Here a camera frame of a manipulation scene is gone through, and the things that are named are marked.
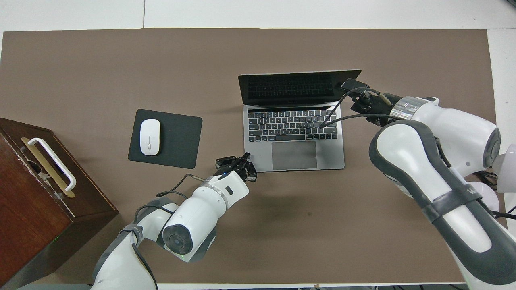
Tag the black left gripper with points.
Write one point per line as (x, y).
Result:
(234, 167)

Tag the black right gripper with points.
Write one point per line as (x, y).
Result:
(371, 102)

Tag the grey laptop computer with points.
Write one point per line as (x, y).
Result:
(294, 141)

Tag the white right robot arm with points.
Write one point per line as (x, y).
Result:
(435, 161)

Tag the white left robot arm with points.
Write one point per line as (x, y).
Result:
(201, 209)

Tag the black mouse pad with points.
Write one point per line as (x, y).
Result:
(179, 141)

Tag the white computer mouse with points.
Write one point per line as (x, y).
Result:
(150, 137)

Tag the brown paper table mat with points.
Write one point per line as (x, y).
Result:
(258, 48)

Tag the white desk lamp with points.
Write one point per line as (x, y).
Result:
(507, 169)

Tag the brown wooden box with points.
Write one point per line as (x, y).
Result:
(32, 209)

